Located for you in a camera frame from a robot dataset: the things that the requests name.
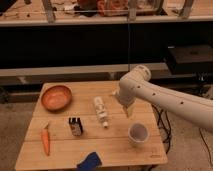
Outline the red object on shelf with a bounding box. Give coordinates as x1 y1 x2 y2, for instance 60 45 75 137
97 0 128 16

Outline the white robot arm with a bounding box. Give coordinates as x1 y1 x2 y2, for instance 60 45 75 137
115 65 213 133

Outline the orange carrot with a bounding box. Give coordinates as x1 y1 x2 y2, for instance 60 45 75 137
41 125 50 156

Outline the black box on shelf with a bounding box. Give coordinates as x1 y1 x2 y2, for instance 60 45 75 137
166 45 213 74

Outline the black cable bundle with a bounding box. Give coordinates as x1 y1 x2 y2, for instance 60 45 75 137
153 104 173 154

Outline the white plastic bottle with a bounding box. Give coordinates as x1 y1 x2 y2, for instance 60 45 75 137
94 96 109 128

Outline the white paper cup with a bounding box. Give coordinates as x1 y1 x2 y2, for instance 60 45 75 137
128 123 149 147

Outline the orange wooden bowl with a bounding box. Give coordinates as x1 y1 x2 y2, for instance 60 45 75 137
41 85 72 111

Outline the blue cloth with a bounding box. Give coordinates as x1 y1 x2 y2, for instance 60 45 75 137
77 152 102 171

